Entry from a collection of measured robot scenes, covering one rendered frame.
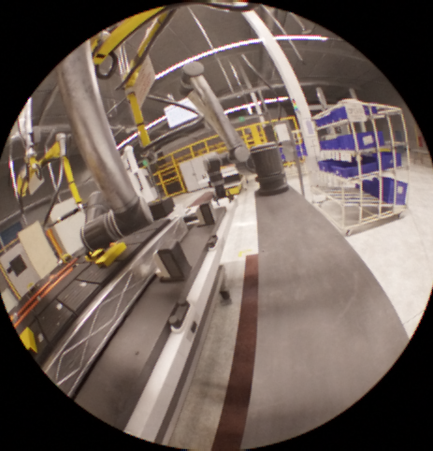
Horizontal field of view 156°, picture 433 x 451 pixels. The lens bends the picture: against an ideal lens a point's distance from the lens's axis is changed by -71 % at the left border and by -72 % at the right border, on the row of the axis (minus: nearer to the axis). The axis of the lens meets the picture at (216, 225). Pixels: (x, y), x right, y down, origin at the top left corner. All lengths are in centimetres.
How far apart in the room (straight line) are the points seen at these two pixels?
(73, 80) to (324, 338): 73
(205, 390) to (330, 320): 108
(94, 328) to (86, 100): 59
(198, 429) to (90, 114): 153
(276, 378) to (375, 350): 18
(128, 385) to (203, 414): 89
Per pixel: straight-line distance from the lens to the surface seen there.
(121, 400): 46
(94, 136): 44
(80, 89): 46
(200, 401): 131
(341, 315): 37
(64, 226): 549
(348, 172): 219
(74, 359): 55
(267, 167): 111
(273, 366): 31
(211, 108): 113
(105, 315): 55
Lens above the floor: 121
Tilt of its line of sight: 21 degrees down
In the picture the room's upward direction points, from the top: 19 degrees counter-clockwise
